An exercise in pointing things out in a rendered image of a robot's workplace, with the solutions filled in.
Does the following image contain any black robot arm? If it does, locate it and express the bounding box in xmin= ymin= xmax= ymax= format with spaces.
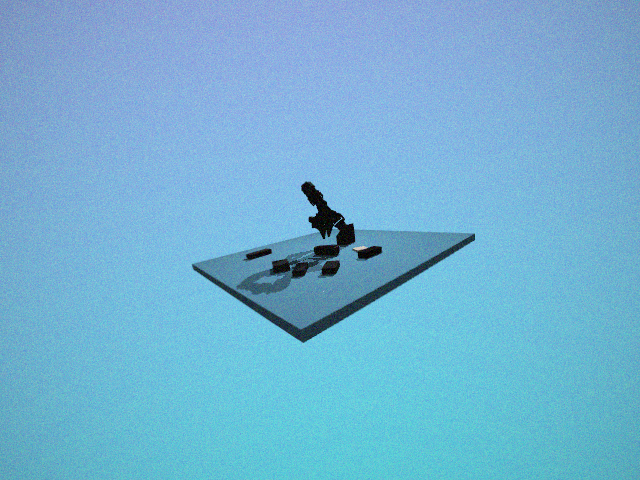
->
xmin=301 ymin=181 xmax=347 ymax=231

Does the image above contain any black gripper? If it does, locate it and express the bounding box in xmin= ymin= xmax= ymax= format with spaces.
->
xmin=312 ymin=210 xmax=337 ymax=239

